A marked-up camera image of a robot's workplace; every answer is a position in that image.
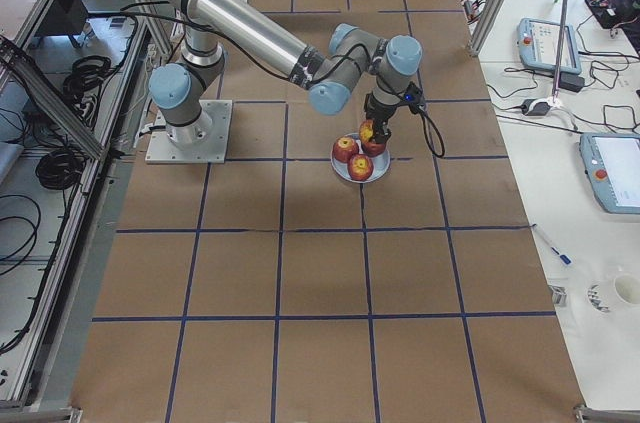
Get red apple plate front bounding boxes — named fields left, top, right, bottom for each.
left=347, top=154, right=374, bottom=182

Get teach pendant far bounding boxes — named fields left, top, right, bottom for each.
left=517, top=18, right=582, bottom=75

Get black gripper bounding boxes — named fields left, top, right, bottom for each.
left=364, top=91, right=400, bottom=144

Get blue white pen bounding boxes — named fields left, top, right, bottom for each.
left=531, top=223, right=572, bottom=266

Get green tipped reach stick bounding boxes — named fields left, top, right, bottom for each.
left=527, top=0, right=568, bottom=115

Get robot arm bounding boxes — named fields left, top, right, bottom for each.
left=168, top=0, right=425, bottom=143

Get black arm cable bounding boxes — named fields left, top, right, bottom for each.
left=112, top=0, right=446, bottom=160

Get red apple plate rear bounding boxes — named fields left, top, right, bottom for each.
left=332, top=136, right=360, bottom=164

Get red apple plate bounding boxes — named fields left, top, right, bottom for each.
left=332, top=136, right=360, bottom=164
left=347, top=154, right=374, bottom=182
left=361, top=138, right=386, bottom=158

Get teach pendant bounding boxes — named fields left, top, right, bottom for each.
left=579, top=133, right=639, bottom=215
left=517, top=18, right=582, bottom=75

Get teach pendant near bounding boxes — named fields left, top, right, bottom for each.
left=579, top=133, right=639, bottom=215

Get yellow-red apple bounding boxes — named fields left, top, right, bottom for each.
left=358, top=119, right=374, bottom=143

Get white mug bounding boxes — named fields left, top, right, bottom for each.
left=612, top=270, right=639, bottom=308

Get white round plate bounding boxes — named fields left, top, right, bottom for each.
left=331, top=133, right=391, bottom=183

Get red apple plate outer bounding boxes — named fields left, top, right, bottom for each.
left=361, top=138, right=386, bottom=158

